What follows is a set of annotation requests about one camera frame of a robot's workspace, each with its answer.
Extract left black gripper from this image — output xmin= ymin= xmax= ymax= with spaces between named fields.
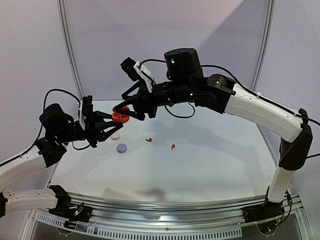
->
xmin=55 ymin=109 xmax=123 ymax=148

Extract red charging case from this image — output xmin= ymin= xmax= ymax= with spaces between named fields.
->
xmin=111 ymin=107 xmax=130 ymax=124

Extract pink charging case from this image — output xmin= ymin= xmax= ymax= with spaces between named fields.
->
xmin=110 ymin=132 xmax=121 ymax=141

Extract purple charging case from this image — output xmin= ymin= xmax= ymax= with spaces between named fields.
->
xmin=116 ymin=143 xmax=128 ymax=154

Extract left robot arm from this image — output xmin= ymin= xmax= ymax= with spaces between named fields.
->
xmin=0 ymin=102 xmax=129 ymax=222

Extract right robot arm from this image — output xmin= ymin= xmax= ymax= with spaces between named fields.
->
xmin=115 ymin=48 xmax=313 ymax=218

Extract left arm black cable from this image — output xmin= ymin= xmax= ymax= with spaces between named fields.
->
xmin=24 ymin=89 xmax=93 ymax=156

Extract front aluminium rail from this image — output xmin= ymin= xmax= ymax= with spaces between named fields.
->
xmin=71 ymin=194 xmax=304 ymax=226

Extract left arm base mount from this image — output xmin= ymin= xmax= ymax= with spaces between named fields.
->
xmin=48 ymin=202 xmax=93 ymax=223

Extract left aluminium frame post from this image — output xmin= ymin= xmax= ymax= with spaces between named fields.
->
xmin=57 ymin=0 xmax=86 ymax=98

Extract aluminium frame post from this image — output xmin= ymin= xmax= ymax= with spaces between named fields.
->
xmin=250 ymin=0 xmax=275 ymax=91
xmin=57 ymin=0 xmax=86 ymax=98

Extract right aluminium frame post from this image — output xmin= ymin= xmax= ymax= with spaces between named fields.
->
xmin=250 ymin=0 xmax=275 ymax=91

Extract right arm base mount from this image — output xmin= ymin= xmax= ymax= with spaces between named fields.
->
xmin=242 ymin=202 xmax=285 ymax=223

